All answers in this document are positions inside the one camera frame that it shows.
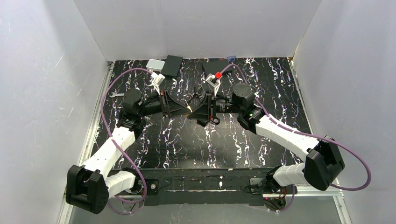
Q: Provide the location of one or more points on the black box right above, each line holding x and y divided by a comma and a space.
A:
214, 66

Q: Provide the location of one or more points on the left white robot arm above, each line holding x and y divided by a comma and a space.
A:
89, 186

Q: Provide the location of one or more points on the white rectangular box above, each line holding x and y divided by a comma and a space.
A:
155, 65

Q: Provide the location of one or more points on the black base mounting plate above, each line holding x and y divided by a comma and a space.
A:
214, 186

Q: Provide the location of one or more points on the silver open-end wrench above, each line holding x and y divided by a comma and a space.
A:
113, 94

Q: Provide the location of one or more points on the black box left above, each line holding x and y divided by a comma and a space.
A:
171, 66

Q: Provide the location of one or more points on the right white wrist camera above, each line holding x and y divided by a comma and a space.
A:
214, 80

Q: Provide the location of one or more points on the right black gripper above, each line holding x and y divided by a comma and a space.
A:
211, 107

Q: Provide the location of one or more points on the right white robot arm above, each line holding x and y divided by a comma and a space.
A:
321, 159

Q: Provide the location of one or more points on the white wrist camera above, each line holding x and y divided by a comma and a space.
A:
214, 80
157, 79

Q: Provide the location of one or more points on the black handled pliers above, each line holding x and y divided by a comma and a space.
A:
196, 93

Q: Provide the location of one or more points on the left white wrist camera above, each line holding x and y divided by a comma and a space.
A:
157, 79

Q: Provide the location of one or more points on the black box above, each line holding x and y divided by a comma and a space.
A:
214, 66
171, 66

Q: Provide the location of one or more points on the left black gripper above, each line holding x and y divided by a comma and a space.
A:
166, 103

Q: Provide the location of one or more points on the blue transparent small item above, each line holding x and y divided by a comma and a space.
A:
229, 58

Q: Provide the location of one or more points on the black padlock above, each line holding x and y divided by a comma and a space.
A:
215, 121

